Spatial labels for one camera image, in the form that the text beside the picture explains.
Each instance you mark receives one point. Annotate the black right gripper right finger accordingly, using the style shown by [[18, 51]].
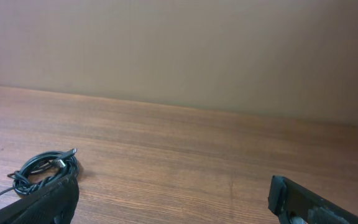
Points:
[[293, 203]]

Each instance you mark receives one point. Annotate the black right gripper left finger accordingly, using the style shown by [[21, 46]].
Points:
[[54, 203]]

